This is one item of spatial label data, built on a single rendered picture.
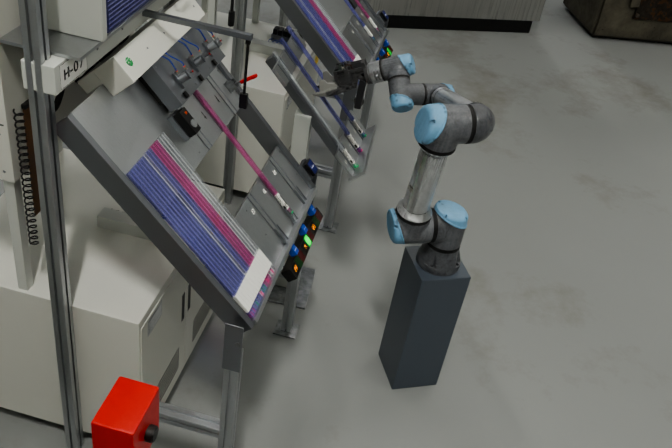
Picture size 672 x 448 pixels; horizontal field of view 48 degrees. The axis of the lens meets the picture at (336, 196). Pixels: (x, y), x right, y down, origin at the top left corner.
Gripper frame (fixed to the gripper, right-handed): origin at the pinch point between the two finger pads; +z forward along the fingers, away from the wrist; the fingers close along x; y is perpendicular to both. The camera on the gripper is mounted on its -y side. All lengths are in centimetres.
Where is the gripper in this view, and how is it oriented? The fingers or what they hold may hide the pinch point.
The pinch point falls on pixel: (318, 91)
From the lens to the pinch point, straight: 269.4
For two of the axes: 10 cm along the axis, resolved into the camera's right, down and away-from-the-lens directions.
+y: -3.2, -8.1, -4.9
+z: -9.3, 1.8, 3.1
